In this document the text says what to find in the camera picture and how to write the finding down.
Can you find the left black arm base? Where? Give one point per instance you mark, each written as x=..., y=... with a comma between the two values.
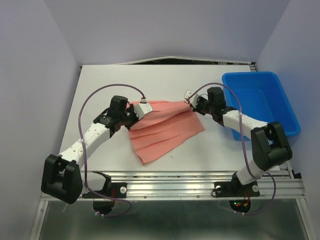
x=109, y=197

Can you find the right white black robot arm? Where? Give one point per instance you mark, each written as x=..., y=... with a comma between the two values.
x=269, y=144

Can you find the blue plastic bin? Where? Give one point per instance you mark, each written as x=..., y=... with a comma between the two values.
x=262, y=97

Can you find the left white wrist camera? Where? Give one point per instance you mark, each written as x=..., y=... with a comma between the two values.
x=142, y=109

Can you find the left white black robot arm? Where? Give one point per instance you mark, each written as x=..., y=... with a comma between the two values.
x=62, y=178

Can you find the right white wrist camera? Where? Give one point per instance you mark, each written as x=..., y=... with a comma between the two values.
x=191, y=98

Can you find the pink pleated skirt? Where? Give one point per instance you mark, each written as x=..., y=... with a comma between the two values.
x=169, y=125

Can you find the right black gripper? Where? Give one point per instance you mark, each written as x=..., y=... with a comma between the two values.
x=200, y=99

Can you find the aluminium frame rails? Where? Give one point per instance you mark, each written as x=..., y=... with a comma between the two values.
x=188, y=172

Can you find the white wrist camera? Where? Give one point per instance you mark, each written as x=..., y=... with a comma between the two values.
x=142, y=109
x=191, y=98

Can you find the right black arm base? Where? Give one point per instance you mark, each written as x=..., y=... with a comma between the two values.
x=240, y=195

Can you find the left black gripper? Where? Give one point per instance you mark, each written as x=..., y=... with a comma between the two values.
x=131, y=108

